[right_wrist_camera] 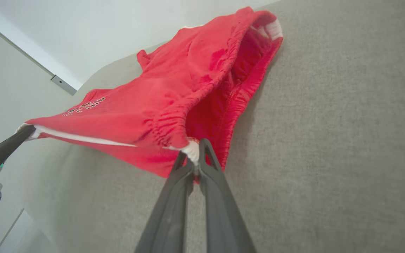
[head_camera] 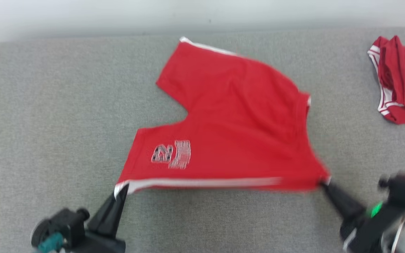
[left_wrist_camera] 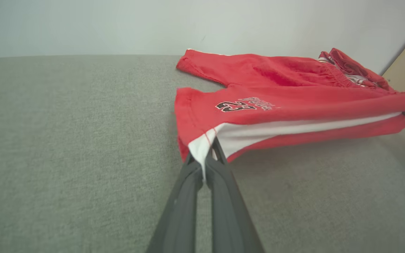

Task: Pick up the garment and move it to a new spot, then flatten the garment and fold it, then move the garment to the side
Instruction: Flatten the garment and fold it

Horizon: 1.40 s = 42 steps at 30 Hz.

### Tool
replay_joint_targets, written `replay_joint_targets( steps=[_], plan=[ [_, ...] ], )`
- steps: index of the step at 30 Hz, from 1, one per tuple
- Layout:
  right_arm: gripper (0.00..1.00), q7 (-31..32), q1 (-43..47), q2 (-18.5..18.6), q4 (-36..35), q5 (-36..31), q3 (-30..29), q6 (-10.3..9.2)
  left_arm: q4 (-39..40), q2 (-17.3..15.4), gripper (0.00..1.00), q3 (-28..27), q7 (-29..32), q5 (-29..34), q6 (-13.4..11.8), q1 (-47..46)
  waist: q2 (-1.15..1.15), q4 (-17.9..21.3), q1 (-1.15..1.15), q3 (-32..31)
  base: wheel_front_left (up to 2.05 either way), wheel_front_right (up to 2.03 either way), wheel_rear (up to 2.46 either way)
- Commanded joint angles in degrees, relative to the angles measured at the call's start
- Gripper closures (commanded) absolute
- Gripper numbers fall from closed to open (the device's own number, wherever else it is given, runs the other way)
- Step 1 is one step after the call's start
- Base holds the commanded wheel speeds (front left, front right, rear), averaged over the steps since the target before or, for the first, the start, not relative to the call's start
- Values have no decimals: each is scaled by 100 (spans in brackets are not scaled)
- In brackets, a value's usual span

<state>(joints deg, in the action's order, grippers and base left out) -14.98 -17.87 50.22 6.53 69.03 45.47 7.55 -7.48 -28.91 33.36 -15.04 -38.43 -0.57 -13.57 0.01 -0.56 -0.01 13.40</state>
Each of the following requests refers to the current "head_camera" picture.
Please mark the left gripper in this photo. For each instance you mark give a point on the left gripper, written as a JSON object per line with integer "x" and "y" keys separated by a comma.
{"x": 100, "y": 246}

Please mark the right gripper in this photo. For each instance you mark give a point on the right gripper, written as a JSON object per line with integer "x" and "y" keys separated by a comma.
{"x": 367, "y": 232}

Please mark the red Bulls basketball shorts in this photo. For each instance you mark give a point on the red Bulls basketball shorts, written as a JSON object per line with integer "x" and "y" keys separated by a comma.
{"x": 241, "y": 123}

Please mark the left wrist teal connector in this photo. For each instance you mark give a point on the left wrist teal connector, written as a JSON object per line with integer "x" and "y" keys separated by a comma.
{"x": 51, "y": 243}

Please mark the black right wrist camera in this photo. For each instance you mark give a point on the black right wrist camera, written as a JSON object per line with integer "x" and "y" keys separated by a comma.
{"x": 403, "y": 188}

